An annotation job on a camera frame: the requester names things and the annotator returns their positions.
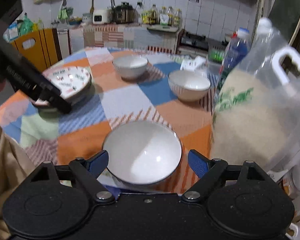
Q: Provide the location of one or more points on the gas stove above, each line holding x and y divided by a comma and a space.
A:
201, 42

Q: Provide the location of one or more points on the blue bowl on counter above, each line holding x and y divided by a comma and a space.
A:
75, 21

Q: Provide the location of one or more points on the patchwork counter cloth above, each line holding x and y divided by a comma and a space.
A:
155, 38

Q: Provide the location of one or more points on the white bowl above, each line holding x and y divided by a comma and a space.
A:
142, 152
130, 67
188, 86

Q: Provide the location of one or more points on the black pressure cooker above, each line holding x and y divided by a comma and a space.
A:
124, 13

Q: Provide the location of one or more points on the rice bag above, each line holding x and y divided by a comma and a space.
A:
257, 115

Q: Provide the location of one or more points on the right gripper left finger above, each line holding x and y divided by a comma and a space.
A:
87, 172

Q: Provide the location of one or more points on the tissue pack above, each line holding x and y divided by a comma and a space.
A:
193, 64

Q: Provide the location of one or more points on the green basket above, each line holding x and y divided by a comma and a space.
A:
216, 55

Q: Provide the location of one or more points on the blue label water bottle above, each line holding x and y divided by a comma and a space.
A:
237, 49

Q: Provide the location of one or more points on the wooden folding chair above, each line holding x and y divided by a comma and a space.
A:
40, 47

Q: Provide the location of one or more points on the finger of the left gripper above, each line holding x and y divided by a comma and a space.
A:
60, 104

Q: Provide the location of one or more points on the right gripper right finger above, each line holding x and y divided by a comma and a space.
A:
209, 173

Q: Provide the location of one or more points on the pink bunny plate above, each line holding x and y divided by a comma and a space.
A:
69, 80

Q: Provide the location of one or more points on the white rice cooker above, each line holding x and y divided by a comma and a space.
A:
102, 16

